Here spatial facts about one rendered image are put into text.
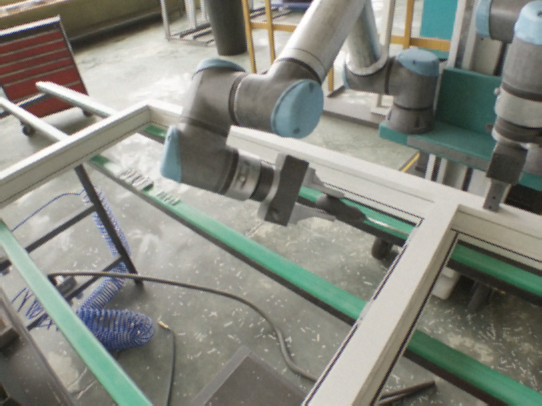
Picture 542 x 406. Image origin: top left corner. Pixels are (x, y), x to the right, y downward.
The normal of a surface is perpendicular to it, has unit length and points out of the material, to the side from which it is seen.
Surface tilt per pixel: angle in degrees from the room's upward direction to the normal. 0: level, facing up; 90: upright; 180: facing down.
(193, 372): 0
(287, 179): 67
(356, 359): 0
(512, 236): 90
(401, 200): 90
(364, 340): 0
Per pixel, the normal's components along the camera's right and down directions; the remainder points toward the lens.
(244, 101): -0.53, 0.21
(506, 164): -0.62, 0.53
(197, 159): 0.35, 0.07
